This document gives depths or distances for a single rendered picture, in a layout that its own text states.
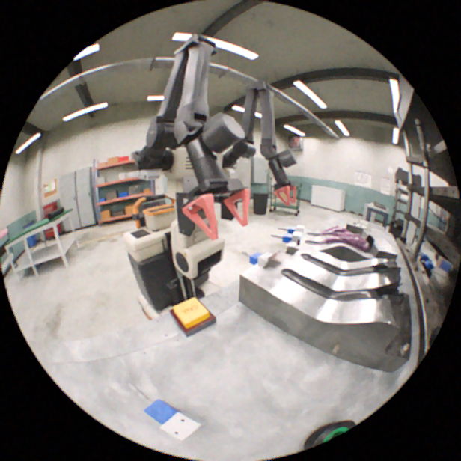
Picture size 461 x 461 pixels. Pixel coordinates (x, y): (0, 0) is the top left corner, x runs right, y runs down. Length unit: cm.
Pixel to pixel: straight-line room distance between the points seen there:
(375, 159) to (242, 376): 763
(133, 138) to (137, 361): 573
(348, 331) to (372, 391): 20
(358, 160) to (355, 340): 752
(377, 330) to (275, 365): 19
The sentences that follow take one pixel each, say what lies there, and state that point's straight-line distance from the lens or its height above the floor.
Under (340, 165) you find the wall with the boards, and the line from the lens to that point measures 781.
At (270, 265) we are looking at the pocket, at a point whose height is 87.
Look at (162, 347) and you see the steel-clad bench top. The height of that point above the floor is 80.
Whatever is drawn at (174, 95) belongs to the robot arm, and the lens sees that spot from 50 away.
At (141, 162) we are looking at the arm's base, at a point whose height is 117.
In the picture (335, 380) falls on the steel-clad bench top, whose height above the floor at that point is 80.
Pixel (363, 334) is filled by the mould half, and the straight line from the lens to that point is 31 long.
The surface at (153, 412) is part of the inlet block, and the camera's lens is 28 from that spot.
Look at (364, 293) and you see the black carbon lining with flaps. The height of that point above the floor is 91.
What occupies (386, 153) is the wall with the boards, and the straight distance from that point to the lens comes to 771.
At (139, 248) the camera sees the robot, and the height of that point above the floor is 77.
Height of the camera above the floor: 110
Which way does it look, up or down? 20 degrees down
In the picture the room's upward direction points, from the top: straight up
